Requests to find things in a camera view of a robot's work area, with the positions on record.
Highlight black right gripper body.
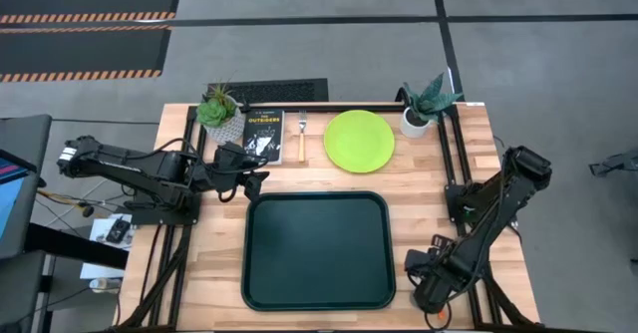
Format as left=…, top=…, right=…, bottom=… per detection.
left=404, top=232, right=468, bottom=300

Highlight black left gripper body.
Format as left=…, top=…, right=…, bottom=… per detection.
left=201, top=163, right=261, bottom=193

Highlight fork with wooden handle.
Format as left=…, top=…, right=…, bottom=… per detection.
left=297, top=110, right=308, bottom=164

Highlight lime green plate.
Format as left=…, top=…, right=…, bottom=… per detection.
left=323, top=109, right=396, bottom=174

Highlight dark green plastic tray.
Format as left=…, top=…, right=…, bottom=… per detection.
left=240, top=189, right=398, bottom=313

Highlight black paperback book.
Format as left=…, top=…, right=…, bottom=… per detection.
left=242, top=109, right=285, bottom=167

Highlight succulent in patterned pot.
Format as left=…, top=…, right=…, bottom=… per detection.
left=195, top=81, right=247, bottom=145

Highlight black grid floor mat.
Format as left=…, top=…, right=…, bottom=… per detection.
left=206, top=77, right=330, bottom=104

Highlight small black handheld device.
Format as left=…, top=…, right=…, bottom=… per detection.
left=105, top=216, right=133, bottom=246

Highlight white paper sheet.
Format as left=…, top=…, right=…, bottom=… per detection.
left=79, top=212, right=134, bottom=280

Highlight white plastic bottle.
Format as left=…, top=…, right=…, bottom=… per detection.
left=89, top=276, right=123, bottom=293

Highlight spiky plant in white pot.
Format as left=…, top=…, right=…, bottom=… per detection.
left=398, top=72, right=465, bottom=140

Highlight black desk beam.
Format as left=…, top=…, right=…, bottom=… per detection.
left=24, top=222, right=130, bottom=270

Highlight black stand leg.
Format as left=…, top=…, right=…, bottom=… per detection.
left=588, top=148, right=638, bottom=177

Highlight dark grey computer monitor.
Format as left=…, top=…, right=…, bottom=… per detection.
left=0, top=114, right=54, bottom=260

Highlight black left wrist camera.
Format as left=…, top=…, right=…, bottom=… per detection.
left=217, top=142, right=250, bottom=167

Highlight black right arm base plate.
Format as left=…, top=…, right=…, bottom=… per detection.
left=444, top=182, right=519, bottom=225

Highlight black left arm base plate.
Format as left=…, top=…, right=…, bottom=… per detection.
left=130, top=192, right=202, bottom=226

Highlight black frame cross rail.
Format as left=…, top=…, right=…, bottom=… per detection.
left=198, top=102, right=408, bottom=114

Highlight black left frame rails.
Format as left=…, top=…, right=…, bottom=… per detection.
left=115, top=104, right=208, bottom=332

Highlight black frame rails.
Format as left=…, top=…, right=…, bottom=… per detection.
left=437, top=104, right=544, bottom=332
left=115, top=104, right=208, bottom=332

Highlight black right frame rails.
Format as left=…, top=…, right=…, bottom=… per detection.
left=437, top=104, right=544, bottom=332

